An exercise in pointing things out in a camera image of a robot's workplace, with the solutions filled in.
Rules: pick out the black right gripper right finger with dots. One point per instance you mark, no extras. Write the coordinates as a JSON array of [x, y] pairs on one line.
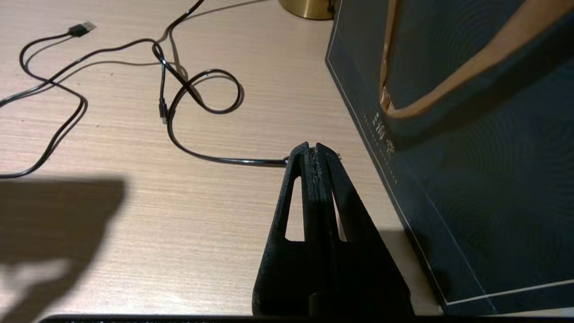
[[367, 278]]

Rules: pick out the brass desk lamp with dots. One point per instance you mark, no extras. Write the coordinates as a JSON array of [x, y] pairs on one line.
[[309, 9]]

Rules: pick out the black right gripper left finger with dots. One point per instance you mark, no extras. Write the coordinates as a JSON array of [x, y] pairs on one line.
[[287, 269]]

